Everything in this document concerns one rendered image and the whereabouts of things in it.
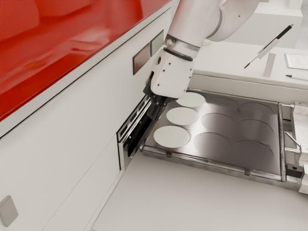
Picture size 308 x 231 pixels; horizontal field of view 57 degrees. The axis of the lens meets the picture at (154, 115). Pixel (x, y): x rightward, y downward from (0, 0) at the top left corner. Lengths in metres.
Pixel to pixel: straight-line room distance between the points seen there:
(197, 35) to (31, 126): 0.39
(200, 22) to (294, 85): 0.50
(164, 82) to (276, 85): 0.49
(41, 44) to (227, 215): 0.56
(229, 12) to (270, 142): 0.36
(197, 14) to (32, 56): 0.40
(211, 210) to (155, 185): 0.15
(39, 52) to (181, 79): 0.41
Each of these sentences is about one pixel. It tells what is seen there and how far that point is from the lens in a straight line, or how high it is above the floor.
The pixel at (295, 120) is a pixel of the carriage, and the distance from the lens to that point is 1.00.
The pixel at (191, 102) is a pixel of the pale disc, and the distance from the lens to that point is 0.95.
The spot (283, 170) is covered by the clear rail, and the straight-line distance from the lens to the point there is 0.75.
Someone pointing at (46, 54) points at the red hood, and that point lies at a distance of 0.35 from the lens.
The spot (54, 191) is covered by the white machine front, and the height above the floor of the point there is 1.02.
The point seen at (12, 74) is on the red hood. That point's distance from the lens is 0.31.
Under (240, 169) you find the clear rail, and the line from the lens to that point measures 0.72.
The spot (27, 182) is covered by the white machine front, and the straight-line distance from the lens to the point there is 0.45.
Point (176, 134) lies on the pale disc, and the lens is 0.80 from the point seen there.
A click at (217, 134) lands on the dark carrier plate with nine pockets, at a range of 0.82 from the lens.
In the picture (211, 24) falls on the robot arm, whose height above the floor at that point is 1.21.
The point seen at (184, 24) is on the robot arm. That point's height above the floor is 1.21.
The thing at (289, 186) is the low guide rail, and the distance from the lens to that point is 0.83.
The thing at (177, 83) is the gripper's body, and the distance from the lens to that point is 0.68.
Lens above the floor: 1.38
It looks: 33 degrees down
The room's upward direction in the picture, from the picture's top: straight up
